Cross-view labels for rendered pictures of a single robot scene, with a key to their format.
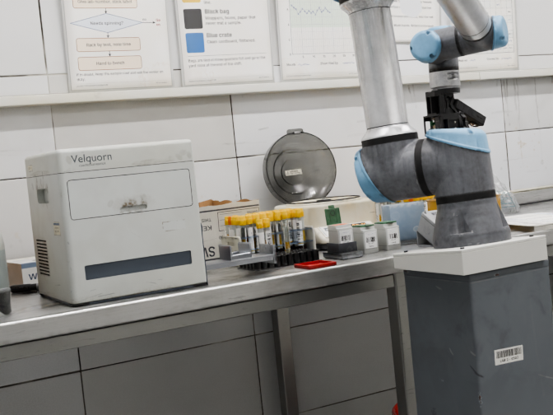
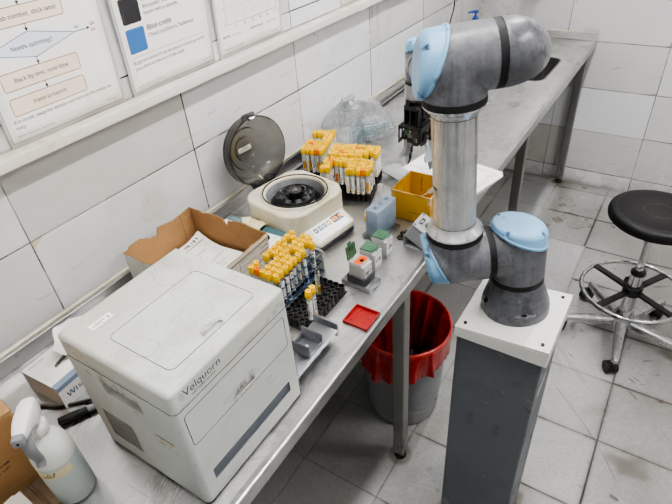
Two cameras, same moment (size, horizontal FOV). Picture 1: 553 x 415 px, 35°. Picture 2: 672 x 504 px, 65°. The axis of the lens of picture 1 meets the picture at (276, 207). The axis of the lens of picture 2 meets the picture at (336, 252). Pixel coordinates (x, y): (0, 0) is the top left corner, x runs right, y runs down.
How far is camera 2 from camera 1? 1.33 m
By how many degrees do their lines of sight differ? 41
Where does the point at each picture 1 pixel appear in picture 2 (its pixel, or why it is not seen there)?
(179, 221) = (279, 366)
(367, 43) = (459, 156)
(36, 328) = not seen: outside the picture
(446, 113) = (420, 122)
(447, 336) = (501, 383)
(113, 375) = not seen: hidden behind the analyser
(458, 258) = (544, 357)
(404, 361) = (404, 339)
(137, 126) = (98, 156)
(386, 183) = (459, 278)
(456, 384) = (502, 409)
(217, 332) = not seen: hidden behind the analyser
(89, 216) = (209, 429)
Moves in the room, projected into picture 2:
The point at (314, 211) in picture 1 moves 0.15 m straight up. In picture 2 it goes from (304, 218) to (298, 171)
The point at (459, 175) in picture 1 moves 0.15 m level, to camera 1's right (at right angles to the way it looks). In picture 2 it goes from (531, 273) to (581, 249)
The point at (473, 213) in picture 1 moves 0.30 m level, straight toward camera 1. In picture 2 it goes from (536, 299) to (636, 407)
